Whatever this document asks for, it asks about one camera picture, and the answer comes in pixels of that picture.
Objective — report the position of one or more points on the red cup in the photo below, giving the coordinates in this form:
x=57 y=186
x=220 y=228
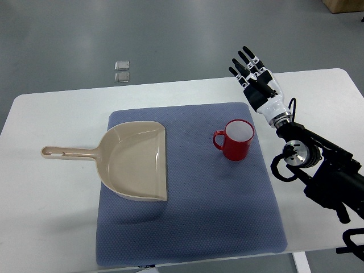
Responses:
x=235 y=140

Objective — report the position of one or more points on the white table leg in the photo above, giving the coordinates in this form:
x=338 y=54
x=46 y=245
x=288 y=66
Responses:
x=301 y=262

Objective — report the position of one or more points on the upper metal floor plate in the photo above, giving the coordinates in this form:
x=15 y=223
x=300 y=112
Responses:
x=121 y=65

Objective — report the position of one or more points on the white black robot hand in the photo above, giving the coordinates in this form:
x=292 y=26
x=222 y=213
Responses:
x=261 y=88

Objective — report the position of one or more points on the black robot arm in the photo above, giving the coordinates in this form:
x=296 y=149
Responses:
x=330 y=173

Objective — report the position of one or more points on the cardboard box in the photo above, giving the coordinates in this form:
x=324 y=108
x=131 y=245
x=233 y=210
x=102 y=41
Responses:
x=344 y=6

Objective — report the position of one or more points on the beige plastic dustpan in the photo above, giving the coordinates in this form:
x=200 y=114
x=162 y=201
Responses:
x=130 y=160

